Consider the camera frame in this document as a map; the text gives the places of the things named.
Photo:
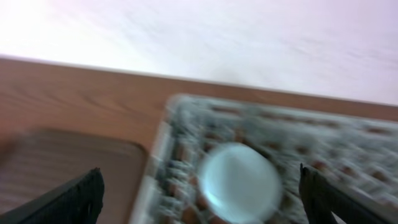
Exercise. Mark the brown serving tray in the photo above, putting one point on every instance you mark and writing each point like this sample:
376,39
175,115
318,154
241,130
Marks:
35,163

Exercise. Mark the light blue bowl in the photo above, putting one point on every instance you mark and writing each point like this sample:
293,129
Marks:
239,184

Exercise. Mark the grey dishwasher rack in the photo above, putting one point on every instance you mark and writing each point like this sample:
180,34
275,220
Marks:
359,153

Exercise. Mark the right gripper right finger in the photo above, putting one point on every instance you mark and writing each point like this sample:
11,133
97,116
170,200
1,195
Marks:
324,200

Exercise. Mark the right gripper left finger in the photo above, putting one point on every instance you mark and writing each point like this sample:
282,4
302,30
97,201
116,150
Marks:
79,201

